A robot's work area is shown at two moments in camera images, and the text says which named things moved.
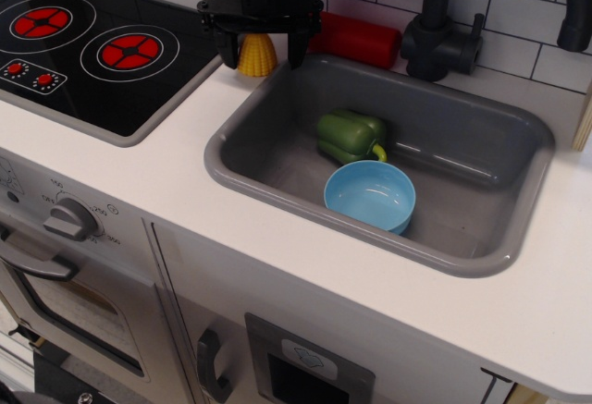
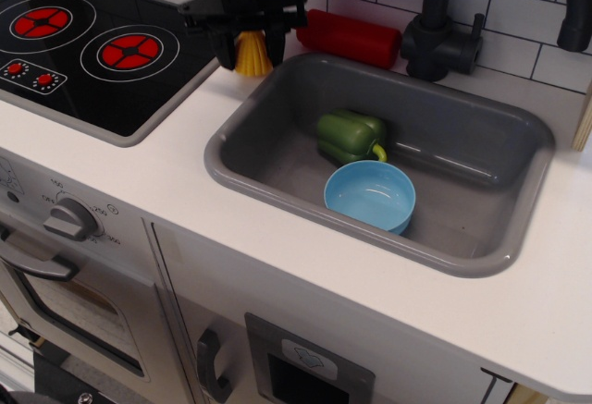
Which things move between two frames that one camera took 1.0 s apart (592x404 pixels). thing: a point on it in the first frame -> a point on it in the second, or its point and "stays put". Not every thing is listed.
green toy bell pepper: [351, 136] stays put
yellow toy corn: [256, 55] stays put
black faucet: [435, 44] stays put
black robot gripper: [254, 6] -> [244, 2]
